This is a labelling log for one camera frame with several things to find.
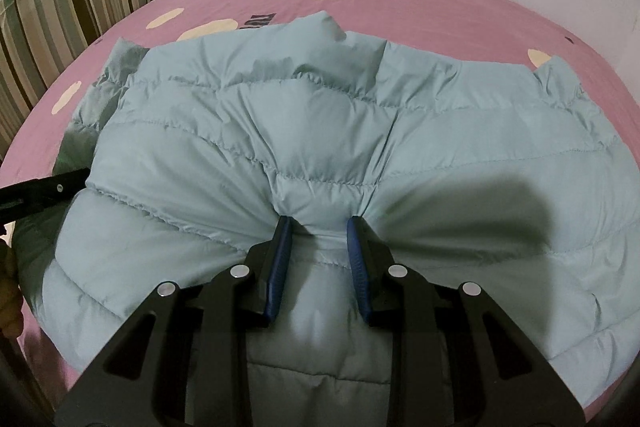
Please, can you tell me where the light blue puffer jacket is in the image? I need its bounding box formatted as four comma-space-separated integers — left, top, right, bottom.
13, 13, 639, 426

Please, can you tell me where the pink polka dot bedsheet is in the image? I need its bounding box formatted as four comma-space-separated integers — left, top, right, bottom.
1, 0, 639, 415

